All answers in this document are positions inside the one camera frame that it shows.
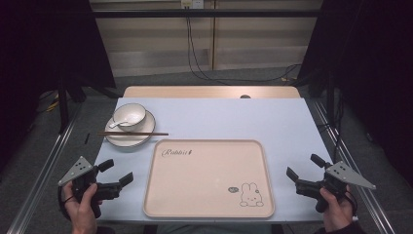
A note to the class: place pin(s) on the black curtain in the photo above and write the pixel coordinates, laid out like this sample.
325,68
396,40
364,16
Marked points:
370,65
42,48

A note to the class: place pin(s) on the small black pen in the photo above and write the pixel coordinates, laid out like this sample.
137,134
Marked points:
86,138

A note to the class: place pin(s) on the brown wooden chopstick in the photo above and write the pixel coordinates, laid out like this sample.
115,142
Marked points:
136,132

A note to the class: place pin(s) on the white bowl with dark rim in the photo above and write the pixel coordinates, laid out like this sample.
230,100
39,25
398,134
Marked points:
131,114

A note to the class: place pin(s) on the white ceramic spoon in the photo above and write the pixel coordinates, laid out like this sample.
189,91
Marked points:
117,124

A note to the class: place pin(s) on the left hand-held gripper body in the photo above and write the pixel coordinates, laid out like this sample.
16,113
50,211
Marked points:
81,169

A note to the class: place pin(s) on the person's left hand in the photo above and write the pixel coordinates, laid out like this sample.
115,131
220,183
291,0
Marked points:
82,211

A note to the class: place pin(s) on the metal floor rail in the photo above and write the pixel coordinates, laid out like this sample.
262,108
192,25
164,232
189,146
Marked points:
373,201
42,165

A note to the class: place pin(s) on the black metal stand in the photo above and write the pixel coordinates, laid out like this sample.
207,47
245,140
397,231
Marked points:
63,107
330,97

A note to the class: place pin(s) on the black horizontal bar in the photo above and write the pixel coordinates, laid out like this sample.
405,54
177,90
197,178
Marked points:
207,13

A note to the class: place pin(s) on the person's dark sleeve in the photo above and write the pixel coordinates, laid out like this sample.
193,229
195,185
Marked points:
347,228

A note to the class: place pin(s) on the wooden table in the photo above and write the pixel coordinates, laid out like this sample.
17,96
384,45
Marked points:
195,92

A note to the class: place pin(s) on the white plate with dark rim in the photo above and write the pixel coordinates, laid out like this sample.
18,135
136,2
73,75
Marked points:
130,138

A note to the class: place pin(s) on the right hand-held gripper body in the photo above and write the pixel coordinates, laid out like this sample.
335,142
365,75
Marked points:
337,177

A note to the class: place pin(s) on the person's right hand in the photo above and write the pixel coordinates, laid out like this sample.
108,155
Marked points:
337,211

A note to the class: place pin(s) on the white wall socket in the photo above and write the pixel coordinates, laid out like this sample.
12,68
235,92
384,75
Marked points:
192,3

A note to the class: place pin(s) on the pink tray with rabbit print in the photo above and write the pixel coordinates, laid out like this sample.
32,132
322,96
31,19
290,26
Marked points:
207,182

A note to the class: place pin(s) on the pale blue table cover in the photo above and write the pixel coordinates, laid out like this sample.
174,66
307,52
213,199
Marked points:
227,120

